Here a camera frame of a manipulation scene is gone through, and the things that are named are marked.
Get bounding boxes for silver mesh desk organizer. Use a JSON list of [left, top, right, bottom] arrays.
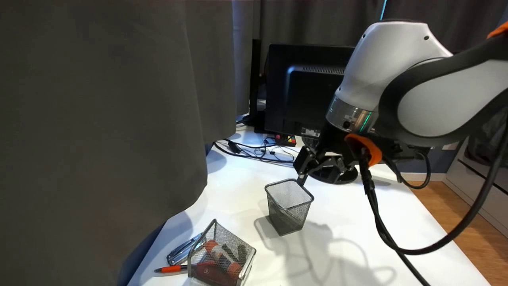
[[187, 219, 257, 286]]

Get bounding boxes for orange pen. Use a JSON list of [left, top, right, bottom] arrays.
[[154, 261, 218, 274]]

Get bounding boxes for white drawer cabinet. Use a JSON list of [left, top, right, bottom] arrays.
[[442, 137, 508, 239]]

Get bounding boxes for dark grey curtain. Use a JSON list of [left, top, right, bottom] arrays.
[[0, 0, 237, 286]]

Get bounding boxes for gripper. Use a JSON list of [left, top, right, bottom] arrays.
[[293, 122, 356, 187]]

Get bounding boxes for red pocket knife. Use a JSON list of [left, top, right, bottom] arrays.
[[192, 263, 239, 286]]

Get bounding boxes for black monitor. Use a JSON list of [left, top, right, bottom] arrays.
[[264, 43, 360, 186]]

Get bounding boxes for black mesh pen cup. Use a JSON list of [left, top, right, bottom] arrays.
[[264, 179, 315, 237]]

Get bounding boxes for black cable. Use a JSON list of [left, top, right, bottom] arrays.
[[214, 137, 297, 164]]

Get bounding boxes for orange and white marker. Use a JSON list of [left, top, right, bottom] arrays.
[[204, 239, 243, 278]]

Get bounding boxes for silver folding multi-tool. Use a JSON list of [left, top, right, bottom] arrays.
[[166, 232, 206, 266]]

